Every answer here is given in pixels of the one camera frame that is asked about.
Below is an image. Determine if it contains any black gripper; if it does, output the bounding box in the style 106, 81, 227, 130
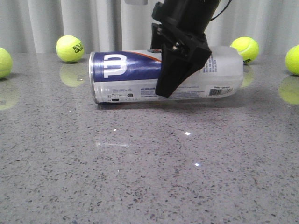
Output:
150, 1, 212, 98

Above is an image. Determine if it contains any clear Wilson tennis ball can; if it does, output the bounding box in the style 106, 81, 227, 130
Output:
89, 46, 243, 104

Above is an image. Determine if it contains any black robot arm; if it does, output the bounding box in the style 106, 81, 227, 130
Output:
150, 0, 220, 97

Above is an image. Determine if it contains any Wilson yellow tennis ball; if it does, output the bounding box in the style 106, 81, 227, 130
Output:
230, 36, 259, 64

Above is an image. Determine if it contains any Roland Garros yellow tennis ball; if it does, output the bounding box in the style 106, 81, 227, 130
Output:
56, 35, 85, 63

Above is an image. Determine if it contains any far-right yellow tennis ball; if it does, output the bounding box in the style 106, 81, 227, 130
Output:
285, 45, 299, 76

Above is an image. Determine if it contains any far-left yellow tennis ball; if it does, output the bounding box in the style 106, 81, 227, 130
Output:
0, 48, 13, 79

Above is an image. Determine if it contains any grey pleated curtain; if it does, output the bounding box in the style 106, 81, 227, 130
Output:
0, 0, 299, 54

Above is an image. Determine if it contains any black cable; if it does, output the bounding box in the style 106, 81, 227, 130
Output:
200, 0, 233, 21

